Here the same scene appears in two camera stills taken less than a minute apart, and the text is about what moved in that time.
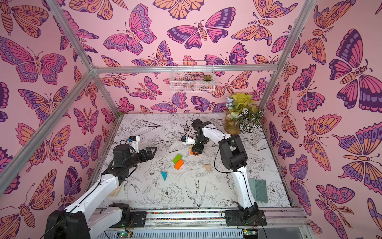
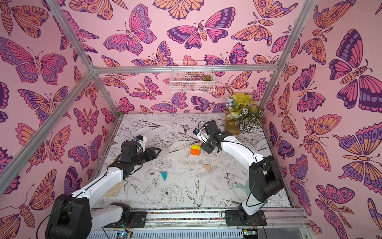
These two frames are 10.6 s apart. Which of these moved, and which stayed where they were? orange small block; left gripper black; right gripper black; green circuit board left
Moved: right gripper black
Stayed: green circuit board left; left gripper black; orange small block
